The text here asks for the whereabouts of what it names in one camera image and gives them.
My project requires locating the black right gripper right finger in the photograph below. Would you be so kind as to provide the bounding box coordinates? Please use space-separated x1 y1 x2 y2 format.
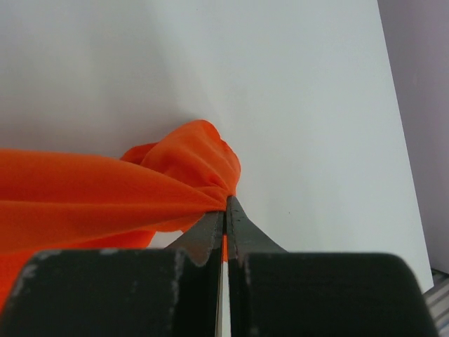
226 197 438 336

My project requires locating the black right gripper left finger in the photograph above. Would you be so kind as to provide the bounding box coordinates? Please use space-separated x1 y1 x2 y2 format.
1 212 223 336

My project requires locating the orange t shirt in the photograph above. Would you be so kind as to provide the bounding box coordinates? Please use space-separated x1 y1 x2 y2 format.
1 120 241 300

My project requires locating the aluminium frame rail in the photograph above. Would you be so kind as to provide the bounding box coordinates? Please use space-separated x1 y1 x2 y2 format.
424 270 449 337

